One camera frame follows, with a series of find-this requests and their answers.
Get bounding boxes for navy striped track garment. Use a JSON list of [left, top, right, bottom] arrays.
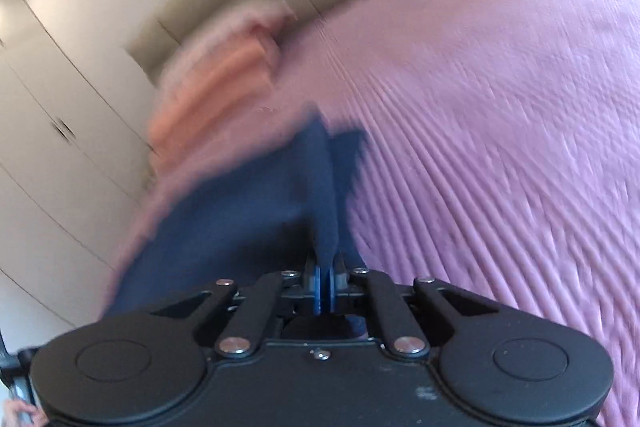
[[103, 115, 366, 317]]

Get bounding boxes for folded salmon pink duvet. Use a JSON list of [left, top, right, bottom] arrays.
[[149, 29, 280, 160]]

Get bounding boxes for pink quilted bedspread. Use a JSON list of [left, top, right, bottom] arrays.
[[116, 0, 639, 426]]

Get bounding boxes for floral lilac pillow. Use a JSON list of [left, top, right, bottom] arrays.
[[158, 0, 297, 92]]

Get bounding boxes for white wardrobe doors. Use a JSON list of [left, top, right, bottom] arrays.
[[1, 0, 148, 325]]

